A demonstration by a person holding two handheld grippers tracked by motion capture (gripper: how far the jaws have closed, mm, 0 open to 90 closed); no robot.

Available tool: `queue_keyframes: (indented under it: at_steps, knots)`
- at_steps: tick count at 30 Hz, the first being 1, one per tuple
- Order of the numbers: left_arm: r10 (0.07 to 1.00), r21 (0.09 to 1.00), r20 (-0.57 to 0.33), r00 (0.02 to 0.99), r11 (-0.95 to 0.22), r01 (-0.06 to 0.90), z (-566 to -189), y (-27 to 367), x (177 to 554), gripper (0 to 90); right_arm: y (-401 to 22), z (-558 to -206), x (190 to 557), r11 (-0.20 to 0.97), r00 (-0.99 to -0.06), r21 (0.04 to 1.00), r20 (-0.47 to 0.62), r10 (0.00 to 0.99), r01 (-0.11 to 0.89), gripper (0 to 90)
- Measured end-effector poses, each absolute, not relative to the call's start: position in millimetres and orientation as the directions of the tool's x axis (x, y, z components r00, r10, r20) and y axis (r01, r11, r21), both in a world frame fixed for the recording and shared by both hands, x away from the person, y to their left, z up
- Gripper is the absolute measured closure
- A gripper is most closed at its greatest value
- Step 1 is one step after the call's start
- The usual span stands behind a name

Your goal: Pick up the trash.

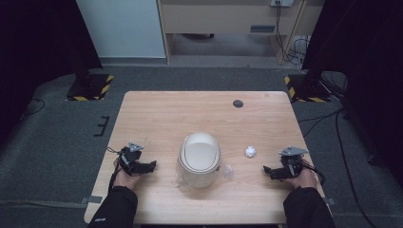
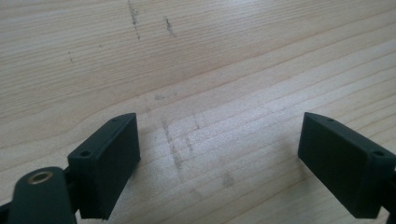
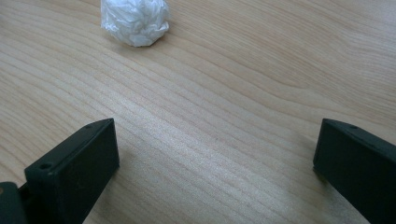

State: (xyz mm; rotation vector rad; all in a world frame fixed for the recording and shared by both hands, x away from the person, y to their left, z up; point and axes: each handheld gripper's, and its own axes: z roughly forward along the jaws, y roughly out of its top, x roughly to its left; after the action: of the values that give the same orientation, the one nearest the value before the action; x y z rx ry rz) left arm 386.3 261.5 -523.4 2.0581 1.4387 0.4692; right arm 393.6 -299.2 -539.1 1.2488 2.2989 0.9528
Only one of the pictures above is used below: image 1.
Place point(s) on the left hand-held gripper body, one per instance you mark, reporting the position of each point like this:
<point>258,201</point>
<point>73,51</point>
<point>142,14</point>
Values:
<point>130,157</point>

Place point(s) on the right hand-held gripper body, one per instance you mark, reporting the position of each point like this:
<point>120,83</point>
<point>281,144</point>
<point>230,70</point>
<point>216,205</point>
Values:
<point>292,162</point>

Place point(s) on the person's left hand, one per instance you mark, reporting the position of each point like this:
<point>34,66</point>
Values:
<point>124,180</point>

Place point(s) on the person's right hand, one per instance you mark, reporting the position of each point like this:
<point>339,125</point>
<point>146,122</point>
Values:
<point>305,179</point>

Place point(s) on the crumpled white paper ball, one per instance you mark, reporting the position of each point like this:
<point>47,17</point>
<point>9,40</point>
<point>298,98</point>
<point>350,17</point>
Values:
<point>250,152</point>

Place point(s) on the clear plastic wrapper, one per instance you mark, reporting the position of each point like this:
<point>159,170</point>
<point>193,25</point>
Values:
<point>228,172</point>

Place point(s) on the grey tape strip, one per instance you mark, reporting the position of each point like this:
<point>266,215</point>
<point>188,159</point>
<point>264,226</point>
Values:
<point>329,201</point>
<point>92,199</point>

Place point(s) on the striped black stand base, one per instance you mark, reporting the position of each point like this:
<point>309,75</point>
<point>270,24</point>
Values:
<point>305,90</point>
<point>90,87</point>

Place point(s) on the dark round table grommet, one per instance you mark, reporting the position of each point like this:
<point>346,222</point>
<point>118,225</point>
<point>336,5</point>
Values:
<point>238,103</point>

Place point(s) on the black curtain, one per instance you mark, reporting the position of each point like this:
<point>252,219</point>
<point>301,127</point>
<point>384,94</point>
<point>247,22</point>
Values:
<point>38,57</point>
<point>364,79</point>

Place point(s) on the white panel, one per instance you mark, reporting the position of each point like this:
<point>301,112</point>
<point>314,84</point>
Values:
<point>120,28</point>

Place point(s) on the light wooden cabinet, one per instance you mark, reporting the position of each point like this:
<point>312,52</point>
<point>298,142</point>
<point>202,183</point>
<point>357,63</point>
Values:
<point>231,22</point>

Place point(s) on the wall power socket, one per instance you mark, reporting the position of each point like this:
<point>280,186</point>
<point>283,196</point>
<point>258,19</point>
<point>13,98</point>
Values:
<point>282,2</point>

